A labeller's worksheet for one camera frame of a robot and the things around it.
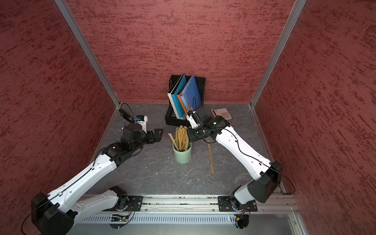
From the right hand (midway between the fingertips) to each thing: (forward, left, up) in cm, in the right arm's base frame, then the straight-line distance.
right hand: (190, 138), depth 74 cm
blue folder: (+28, -1, +3) cm, 29 cm away
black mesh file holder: (+46, -8, +1) cm, 46 cm away
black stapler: (+32, +49, -19) cm, 61 cm away
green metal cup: (-2, +5, -18) cm, 18 cm away
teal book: (+37, +5, +5) cm, 38 cm away
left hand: (+4, +19, -1) cm, 20 cm away
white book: (+26, +11, +4) cm, 29 cm away
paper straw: (0, -12, -23) cm, 26 cm away
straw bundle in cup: (+3, +5, -9) cm, 11 cm away
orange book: (+24, +4, +2) cm, 24 cm away
